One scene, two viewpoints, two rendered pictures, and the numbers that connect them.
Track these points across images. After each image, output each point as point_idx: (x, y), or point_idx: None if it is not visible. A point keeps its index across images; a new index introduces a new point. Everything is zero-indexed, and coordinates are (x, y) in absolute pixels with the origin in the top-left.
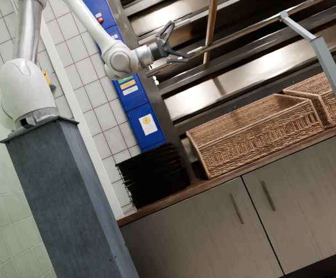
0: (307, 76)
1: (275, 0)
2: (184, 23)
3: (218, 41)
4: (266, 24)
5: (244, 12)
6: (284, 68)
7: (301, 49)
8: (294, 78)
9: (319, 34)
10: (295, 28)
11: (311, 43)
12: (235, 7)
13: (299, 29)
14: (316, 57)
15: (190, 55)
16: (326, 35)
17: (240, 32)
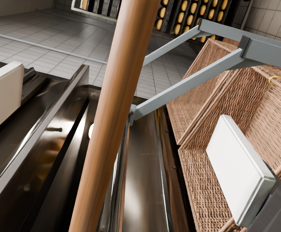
0: (184, 215)
1: (40, 185)
2: (1, 111)
3: (110, 205)
4: (129, 129)
5: (15, 227)
6: (161, 229)
7: (138, 200)
8: (181, 229)
9: (127, 176)
10: (180, 88)
11: (247, 53)
12: (1, 214)
13: (193, 76)
14: (166, 186)
15: (275, 184)
16: (134, 171)
17: (120, 159)
